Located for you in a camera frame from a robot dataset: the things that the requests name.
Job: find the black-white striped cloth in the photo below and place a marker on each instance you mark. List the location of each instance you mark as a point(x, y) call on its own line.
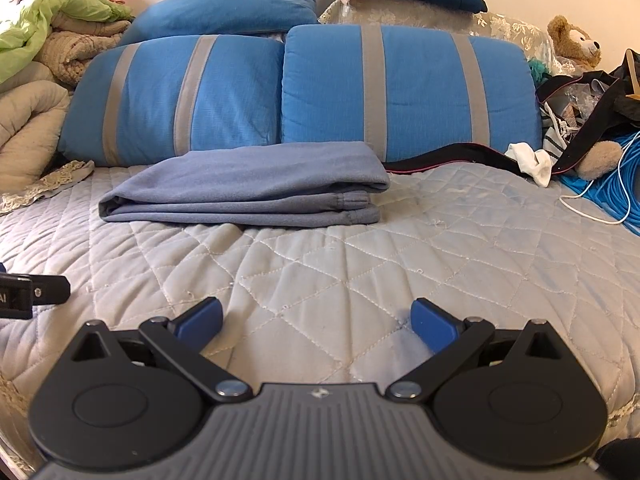
point(555, 137)

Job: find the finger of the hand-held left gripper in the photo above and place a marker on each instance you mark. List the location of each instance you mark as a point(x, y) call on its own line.
point(50, 290)

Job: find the teal cloth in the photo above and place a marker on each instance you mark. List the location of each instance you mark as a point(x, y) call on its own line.
point(540, 70)

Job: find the plain blue pillow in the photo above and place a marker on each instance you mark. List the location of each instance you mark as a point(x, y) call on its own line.
point(225, 5)

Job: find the white sock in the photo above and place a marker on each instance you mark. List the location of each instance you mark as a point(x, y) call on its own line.
point(532, 162)

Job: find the brown teddy bear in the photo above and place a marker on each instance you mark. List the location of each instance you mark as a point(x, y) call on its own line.
point(572, 37)

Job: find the light blue quilted bedspread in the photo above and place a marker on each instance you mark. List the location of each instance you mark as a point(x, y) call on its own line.
point(320, 260)

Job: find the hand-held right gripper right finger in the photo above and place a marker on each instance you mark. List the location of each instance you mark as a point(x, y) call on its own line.
point(430, 325)

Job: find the cream padded comforter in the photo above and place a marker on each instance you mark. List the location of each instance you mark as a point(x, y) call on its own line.
point(30, 120)

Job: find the green duvet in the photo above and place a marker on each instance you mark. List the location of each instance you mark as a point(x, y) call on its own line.
point(45, 15)

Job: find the wooden clothes hanger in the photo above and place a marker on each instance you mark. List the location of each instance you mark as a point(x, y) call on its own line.
point(632, 80)

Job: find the blue grey-striped pillow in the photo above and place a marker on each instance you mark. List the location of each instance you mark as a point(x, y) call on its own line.
point(420, 90)
point(150, 100)

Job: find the black garment with pink trim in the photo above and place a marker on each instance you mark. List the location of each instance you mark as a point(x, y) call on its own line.
point(450, 157)

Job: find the beige knitted blanket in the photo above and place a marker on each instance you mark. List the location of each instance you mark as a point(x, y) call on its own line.
point(75, 50)

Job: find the clear plastic bag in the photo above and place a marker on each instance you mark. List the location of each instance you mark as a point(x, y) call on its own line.
point(580, 92)

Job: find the beige floral lace cover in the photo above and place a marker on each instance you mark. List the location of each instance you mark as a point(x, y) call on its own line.
point(500, 27)

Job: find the grey lace-trimmed quilt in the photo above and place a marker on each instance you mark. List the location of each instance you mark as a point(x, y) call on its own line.
point(50, 180)

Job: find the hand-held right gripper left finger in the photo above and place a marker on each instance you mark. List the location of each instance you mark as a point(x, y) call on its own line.
point(200, 320)

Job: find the blue-grey garment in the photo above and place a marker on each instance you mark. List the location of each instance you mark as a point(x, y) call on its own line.
point(250, 175)

